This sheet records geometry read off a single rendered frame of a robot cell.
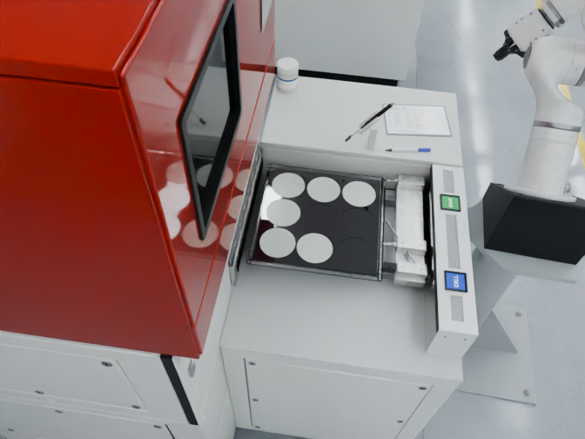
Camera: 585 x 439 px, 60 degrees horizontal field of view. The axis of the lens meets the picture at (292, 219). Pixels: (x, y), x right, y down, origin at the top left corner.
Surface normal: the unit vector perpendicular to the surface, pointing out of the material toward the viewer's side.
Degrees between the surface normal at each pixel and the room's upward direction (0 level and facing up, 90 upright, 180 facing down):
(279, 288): 0
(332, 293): 0
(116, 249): 90
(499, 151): 0
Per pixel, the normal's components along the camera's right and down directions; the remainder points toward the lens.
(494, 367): 0.03, -0.61
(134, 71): 0.99, 0.12
